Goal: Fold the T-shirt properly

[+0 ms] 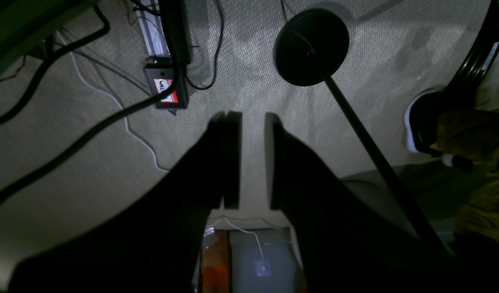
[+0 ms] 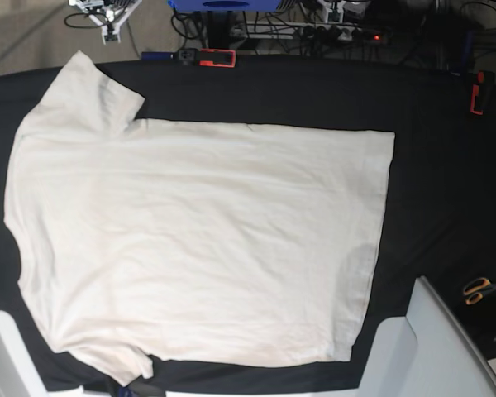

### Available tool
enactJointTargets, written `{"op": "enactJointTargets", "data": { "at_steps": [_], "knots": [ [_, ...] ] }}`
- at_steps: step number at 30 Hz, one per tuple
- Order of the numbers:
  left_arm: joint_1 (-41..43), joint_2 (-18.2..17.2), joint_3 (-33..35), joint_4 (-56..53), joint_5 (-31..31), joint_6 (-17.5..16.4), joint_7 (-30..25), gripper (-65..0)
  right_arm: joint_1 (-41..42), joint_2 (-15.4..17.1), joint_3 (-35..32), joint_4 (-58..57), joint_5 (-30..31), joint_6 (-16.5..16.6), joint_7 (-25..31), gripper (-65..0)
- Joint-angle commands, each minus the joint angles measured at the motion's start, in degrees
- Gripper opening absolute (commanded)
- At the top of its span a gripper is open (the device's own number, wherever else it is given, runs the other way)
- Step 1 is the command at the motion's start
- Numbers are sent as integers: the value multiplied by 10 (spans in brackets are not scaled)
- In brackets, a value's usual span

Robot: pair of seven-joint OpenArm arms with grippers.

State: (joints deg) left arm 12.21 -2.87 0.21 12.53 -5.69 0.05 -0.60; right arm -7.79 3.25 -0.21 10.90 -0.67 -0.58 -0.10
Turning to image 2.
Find white T-shirt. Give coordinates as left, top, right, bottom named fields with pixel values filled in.
left=4, top=52, right=395, bottom=384

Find orange black top clamp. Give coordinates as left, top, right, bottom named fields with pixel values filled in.
left=175, top=48, right=236, bottom=69

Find orange black clamp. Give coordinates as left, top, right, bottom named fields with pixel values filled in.
left=470, top=70, right=495, bottom=116
left=175, top=48, right=236, bottom=69

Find white power strip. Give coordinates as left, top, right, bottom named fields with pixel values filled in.
left=229, top=21, right=393, bottom=43

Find black table cloth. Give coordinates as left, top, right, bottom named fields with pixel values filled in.
left=0, top=57, right=496, bottom=393

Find blue box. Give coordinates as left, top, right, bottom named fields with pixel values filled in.
left=168, top=0, right=281, bottom=12

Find orange black right clamp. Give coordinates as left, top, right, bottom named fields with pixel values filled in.
left=470, top=70, right=495, bottom=116

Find black vertical post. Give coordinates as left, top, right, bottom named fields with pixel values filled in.
left=206, top=11, right=231, bottom=50

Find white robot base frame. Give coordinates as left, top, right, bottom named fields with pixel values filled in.
left=0, top=277, right=496, bottom=396

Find orange handled scissors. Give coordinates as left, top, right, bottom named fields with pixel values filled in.
left=462, top=277, right=496, bottom=306

